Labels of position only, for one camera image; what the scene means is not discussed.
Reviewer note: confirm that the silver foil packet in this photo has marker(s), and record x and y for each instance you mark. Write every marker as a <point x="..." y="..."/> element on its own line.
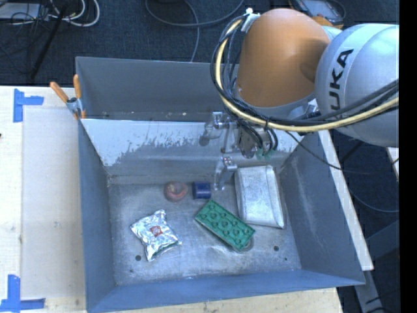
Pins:
<point x="155" y="235"/>

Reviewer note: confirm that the small blue block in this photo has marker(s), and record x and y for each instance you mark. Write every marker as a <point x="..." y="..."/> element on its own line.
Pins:
<point x="201" y="190"/>

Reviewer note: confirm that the dark green flat block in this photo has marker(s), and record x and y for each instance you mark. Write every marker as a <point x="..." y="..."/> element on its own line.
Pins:
<point x="224" y="224"/>

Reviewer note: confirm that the white rectangular box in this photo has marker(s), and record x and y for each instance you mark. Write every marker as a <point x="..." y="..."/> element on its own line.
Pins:
<point x="259" y="197"/>

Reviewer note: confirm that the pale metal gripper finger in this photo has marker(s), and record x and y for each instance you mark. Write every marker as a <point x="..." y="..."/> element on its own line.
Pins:
<point x="225" y="171"/>
<point x="216" y="122"/>

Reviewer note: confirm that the grey metal bin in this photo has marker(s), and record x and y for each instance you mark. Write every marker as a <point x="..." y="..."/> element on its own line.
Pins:
<point x="202" y="266"/>

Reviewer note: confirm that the red-brown round toy fruit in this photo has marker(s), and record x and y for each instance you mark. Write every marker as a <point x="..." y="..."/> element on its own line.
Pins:
<point x="176" y="191"/>

